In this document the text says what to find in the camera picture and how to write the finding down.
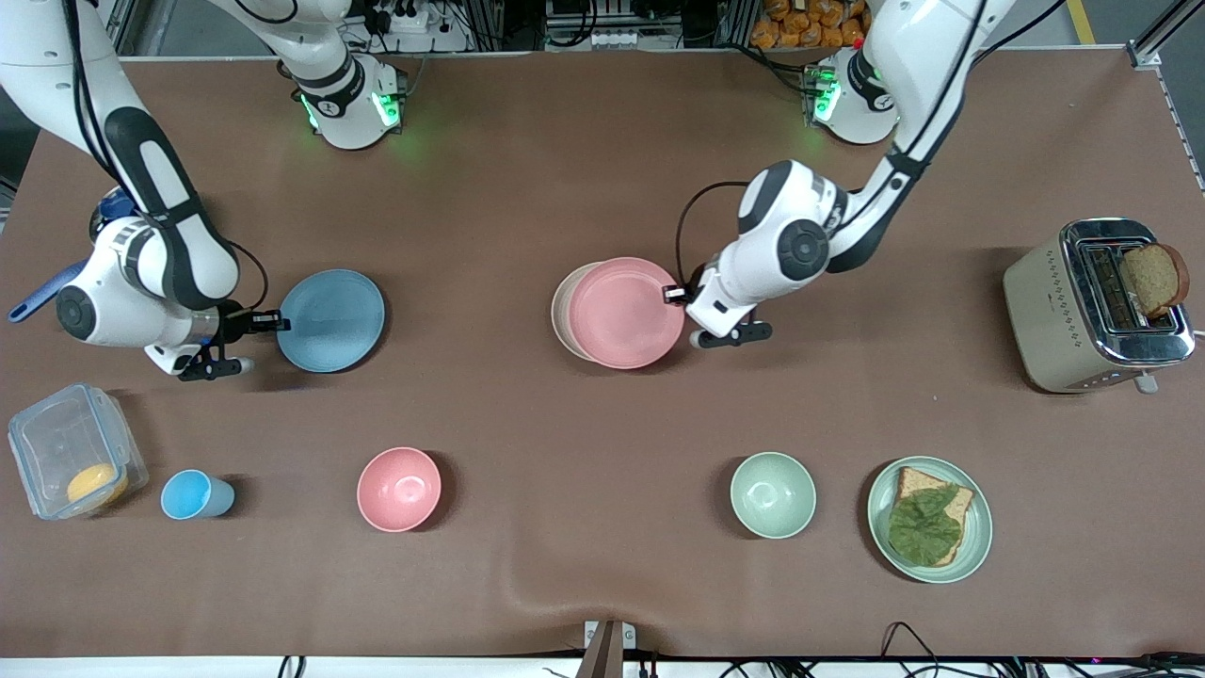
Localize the pink plate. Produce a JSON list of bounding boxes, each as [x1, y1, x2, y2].
[[569, 257, 686, 370]]

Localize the blue plate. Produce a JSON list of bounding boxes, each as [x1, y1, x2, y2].
[[276, 269, 386, 374]]

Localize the beige plate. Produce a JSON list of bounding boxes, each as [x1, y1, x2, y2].
[[551, 262, 603, 363]]

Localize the blue cup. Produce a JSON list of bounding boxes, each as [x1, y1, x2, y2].
[[160, 469, 236, 521]]

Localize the blue spatula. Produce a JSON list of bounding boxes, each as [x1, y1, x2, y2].
[[8, 188, 133, 323]]

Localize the pink bowl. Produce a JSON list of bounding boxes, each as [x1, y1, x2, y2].
[[356, 446, 443, 534]]

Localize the orange round food piece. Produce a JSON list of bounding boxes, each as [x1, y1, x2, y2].
[[66, 462, 129, 507]]

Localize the clear plastic container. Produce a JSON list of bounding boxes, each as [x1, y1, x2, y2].
[[8, 381, 150, 521]]

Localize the green bowl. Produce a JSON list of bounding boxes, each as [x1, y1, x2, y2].
[[730, 452, 817, 540]]

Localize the orange snack packets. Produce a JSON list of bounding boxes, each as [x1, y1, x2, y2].
[[750, 0, 872, 50]]

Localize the bread slice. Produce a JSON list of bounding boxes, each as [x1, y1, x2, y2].
[[890, 466, 975, 566]]

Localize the green lettuce leaf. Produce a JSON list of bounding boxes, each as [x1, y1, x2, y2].
[[888, 485, 963, 568]]

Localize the white power strip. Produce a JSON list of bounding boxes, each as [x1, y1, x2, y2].
[[362, 0, 439, 35]]

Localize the beige chrome toaster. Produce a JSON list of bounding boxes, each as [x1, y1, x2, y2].
[[1002, 218, 1197, 395]]

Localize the metal table clamp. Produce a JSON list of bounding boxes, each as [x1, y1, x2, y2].
[[584, 620, 636, 678]]

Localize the green plate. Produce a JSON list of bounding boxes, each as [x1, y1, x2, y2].
[[867, 456, 993, 585]]

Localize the brown toast slice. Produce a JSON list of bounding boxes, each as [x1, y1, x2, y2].
[[1118, 243, 1191, 319]]

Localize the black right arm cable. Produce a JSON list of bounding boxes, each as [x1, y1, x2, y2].
[[226, 240, 271, 314]]

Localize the black looped floor cable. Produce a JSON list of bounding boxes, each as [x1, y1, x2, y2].
[[880, 621, 942, 678]]

